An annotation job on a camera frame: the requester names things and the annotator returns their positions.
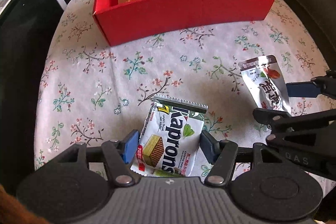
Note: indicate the floral tablecloth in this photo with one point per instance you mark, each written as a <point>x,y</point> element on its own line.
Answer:
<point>91,92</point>

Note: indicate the red cardboard box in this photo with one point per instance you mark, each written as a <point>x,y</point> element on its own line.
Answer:
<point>124,22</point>

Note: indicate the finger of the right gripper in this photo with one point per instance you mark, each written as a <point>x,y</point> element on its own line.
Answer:
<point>307,89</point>

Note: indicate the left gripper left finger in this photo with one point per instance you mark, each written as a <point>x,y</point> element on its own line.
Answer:
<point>117,155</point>

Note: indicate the green white Kaprons wafer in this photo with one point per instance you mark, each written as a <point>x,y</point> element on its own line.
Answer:
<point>169,140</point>

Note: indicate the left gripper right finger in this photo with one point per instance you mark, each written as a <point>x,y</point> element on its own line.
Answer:
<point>222,155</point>

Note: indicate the white date snack packet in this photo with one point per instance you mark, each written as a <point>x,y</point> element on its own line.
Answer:
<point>262,76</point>

